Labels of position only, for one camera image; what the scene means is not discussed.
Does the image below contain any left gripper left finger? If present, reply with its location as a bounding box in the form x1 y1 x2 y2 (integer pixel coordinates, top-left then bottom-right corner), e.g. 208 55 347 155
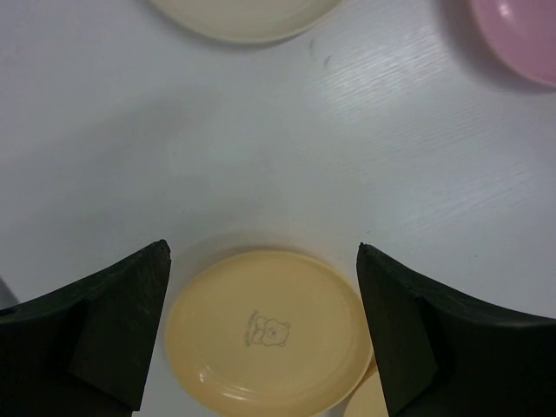
1 240 171 416

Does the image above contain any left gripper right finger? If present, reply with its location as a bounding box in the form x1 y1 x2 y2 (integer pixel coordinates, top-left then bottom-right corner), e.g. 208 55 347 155
356 244 555 416

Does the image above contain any yellow plastic plate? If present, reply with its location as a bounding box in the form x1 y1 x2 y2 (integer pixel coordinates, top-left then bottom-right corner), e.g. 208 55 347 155
343 355 388 417
165 250 373 416

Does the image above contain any pink plastic plate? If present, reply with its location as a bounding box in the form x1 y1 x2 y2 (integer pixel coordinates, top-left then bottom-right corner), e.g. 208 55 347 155
469 0 555 87

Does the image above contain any cream plastic plate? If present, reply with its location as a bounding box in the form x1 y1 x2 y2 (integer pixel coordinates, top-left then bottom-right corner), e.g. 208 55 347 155
150 0 341 44

